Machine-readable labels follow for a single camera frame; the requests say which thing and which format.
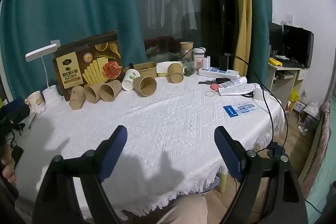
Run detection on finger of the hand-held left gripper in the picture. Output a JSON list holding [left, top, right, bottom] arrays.
[[1, 97, 31, 123]]

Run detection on white paper sheets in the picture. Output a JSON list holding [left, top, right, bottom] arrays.
[[219, 83, 259, 96]]

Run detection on person's left hand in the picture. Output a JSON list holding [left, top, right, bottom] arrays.
[[0, 154, 17, 184]]

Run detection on tall kraft paper cup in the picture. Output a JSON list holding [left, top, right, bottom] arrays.
[[180, 41, 194, 62]]

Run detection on black computer monitor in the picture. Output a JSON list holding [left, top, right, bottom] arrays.
[[283, 24, 315, 69], [268, 21, 284, 56]]

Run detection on white paper cup green print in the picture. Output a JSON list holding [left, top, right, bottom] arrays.
[[121, 69, 141, 91]]

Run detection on white printed mug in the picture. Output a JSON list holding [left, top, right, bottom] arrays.
[[25, 90, 47, 114]]

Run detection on small kraft paper cup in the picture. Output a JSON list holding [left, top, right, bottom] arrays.
[[69, 85, 86, 110], [99, 81, 122, 102], [84, 84, 102, 104]]

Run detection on black cable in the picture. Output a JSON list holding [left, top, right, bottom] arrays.
[[224, 53, 287, 159]]

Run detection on pink blanket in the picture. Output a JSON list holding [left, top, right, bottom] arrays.
[[301, 100, 332, 198]]

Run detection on yellow plastic bag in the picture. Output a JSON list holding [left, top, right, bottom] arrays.
[[288, 89, 300, 109]]

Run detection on white desk lamp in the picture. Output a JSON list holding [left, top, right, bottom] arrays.
[[25, 44, 64, 105]]

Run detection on large kraft paper cup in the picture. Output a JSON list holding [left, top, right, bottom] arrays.
[[132, 76, 158, 97]]

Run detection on white printed leaflet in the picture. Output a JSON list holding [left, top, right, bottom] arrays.
[[231, 102, 259, 116]]

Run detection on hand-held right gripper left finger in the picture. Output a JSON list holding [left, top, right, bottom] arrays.
[[31, 125, 128, 224]]

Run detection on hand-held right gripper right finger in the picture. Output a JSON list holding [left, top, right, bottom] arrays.
[[214, 126, 308, 224]]

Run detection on yellow table leg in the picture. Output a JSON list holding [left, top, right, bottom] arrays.
[[219, 174, 228, 193]]

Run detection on person's left forearm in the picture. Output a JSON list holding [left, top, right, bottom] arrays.
[[0, 178, 28, 224]]

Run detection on brown printed snack box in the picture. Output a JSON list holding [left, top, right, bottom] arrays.
[[53, 30, 124, 102]]

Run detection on white computer desk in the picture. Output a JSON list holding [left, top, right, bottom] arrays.
[[267, 57, 309, 109]]

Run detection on squat kraft paper cup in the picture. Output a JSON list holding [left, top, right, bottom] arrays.
[[168, 63, 184, 84]]

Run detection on small white box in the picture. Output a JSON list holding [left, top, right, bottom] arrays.
[[253, 86, 266, 101]]

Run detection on white tissue pack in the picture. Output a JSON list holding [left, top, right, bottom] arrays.
[[156, 62, 182, 77]]

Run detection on teal bed sheet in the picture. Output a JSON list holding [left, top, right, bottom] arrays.
[[306, 158, 336, 224]]

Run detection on white-lidded jar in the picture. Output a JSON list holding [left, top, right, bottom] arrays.
[[193, 47, 207, 70]]

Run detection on white power strip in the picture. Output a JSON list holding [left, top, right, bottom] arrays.
[[198, 67, 239, 77]]

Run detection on white textured tablecloth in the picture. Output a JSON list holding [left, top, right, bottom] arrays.
[[14, 70, 286, 220]]

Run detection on black flat device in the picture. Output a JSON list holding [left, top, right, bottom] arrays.
[[10, 145, 25, 170]]

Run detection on small glass jar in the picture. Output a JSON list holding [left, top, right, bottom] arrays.
[[183, 61, 195, 76]]

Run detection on yellow curtain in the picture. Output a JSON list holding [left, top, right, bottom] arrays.
[[230, 0, 255, 78]]

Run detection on white tube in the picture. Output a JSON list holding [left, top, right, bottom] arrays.
[[218, 76, 248, 88]]

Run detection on kraft paper bowl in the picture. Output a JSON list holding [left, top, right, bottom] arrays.
[[128, 62, 158, 79]]

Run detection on blue card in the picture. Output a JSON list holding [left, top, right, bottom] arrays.
[[223, 105, 239, 118]]

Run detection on person's beige trouser leg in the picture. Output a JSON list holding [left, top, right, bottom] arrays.
[[123, 194, 208, 224]]

